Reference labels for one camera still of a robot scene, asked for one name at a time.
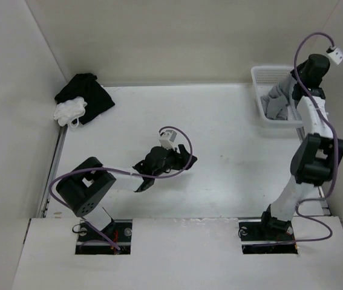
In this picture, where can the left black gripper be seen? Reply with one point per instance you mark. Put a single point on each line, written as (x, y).
(178, 156)

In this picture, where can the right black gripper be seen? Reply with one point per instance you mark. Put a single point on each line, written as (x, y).
(300, 64)

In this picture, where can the grey tank top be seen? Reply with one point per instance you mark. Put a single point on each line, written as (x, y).
(276, 101)

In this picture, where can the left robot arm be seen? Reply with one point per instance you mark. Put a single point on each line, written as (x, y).
(83, 189)

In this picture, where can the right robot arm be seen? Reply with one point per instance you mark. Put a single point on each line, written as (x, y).
(310, 105)

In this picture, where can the black folded tank top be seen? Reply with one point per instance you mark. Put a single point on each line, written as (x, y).
(86, 86)

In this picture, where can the white folded tank top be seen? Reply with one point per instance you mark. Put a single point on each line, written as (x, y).
(69, 112)

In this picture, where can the white plastic basket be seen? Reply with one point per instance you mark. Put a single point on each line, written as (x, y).
(271, 85)

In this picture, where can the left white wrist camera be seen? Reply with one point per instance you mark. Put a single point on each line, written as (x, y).
(167, 139)

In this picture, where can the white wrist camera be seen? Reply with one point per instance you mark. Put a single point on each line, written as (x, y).
(167, 139)
(335, 54)

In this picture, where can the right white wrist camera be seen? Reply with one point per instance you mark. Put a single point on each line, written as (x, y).
(335, 54)

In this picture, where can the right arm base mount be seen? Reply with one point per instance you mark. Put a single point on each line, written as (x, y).
(256, 240)

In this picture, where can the left aluminium table rail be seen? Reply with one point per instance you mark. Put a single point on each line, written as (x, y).
(52, 169)

